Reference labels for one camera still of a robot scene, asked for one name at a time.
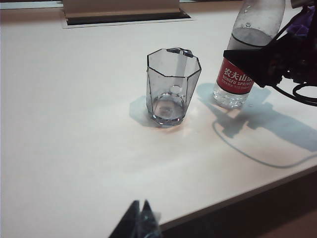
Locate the clear red-label water bottle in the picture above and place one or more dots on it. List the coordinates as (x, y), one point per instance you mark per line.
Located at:
(232, 77)

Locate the grey transparent faceted mug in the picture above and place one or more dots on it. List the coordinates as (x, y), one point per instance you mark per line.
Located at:
(168, 104)

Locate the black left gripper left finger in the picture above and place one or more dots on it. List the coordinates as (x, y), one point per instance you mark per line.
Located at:
(126, 223)

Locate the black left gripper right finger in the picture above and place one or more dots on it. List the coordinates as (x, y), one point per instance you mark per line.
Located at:
(148, 223)

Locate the purple cloth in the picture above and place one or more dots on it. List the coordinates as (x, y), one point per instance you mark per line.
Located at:
(305, 22)

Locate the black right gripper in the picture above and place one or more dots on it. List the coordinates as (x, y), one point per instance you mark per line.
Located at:
(294, 59)

